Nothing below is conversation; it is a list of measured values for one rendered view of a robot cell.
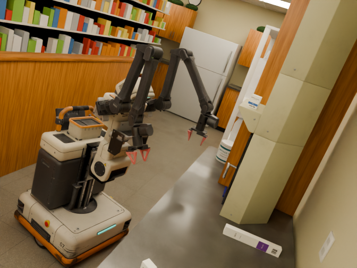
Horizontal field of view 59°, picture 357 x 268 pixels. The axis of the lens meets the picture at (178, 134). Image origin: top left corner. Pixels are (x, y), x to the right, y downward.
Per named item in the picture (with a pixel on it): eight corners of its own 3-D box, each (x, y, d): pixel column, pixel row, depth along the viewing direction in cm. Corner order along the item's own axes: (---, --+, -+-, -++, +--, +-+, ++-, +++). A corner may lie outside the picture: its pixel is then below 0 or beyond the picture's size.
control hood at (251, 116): (258, 122, 178) (265, 105, 175) (253, 133, 148) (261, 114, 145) (239, 114, 181) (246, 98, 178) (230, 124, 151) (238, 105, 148)
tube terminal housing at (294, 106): (268, 209, 187) (326, 87, 163) (265, 236, 157) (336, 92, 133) (229, 191, 193) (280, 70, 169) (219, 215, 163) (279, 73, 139)
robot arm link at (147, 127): (137, 115, 181) (128, 115, 174) (153, 113, 175) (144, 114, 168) (139, 135, 182) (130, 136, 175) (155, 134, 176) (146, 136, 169)
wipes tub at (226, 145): (232, 161, 244) (239, 144, 239) (229, 166, 232) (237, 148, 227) (217, 155, 247) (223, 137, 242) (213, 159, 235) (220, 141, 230)
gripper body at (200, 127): (204, 136, 201) (208, 125, 199) (189, 130, 204) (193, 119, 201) (206, 134, 207) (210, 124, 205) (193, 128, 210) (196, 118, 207)
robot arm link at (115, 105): (148, 39, 172) (136, 36, 164) (166, 50, 167) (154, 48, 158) (119, 108, 189) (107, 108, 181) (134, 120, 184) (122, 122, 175)
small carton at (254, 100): (257, 108, 157) (262, 97, 155) (256, 109, 153) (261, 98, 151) (248, 104, 159) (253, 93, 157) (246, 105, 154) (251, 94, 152)
